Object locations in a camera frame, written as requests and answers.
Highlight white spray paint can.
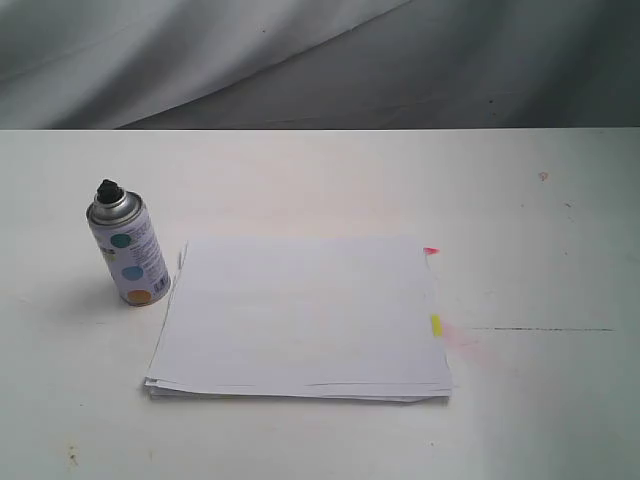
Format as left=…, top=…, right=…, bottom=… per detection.
left=86, top=179, right=171, bottom=306

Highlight white paper stack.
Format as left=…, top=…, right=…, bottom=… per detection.
left=145, top=236, right=453, bottom=402

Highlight grey backdrop cloth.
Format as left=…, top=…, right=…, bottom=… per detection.
left=1, top=1, right=639, bottom=129

